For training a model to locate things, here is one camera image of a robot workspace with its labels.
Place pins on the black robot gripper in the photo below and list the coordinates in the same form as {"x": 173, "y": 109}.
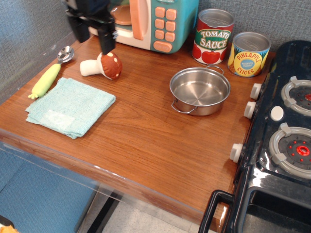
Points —
{"x": 81, "y": 13}

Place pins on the brown white plush mushroom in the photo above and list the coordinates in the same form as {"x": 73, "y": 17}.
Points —
{"x": 108, "y": 65}

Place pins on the light blue folded cloth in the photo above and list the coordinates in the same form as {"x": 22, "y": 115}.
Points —
{"x": 70, "y": 108}

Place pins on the orange toy plate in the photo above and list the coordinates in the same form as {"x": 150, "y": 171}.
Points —
{"x": 121, "y": 14}

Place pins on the teal cream toy microwave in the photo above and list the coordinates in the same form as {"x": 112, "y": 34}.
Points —
{"x": 157, "y": 25}

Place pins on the tomato sauce can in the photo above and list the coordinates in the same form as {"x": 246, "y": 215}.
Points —
{"x": 213, "y": 31}

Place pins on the small steel pot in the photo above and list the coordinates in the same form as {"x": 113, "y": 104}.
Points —
{"x": 199, "y": 91}

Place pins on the pineapple slices can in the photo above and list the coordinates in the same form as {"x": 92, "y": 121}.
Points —
{"x": 248, "y": 53}

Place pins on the white stove knob upper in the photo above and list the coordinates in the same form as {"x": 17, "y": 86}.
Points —
{"x": 255, "y": 91}

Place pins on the white stove knob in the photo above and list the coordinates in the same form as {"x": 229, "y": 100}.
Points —
{"x": 236, "y": 152}
{"x": 249, "y": 109}
{"x": 255, "y": 91}

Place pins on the white stove knob middle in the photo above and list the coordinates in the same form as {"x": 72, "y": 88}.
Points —
{"x": 249, "y": 109}

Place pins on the white stove knob lower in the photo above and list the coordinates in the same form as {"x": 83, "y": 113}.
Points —
{"x": 236, "y": 152}

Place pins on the orange object at corner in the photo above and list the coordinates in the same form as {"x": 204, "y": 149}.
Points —
{"x": 6, "y": 226}

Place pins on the black toy stove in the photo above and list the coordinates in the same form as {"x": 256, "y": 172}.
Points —
{"x": 272, "y": 184}

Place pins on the spoon with yellow-green handle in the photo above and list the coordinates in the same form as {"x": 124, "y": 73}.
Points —
{"x": 44, "y": 83}

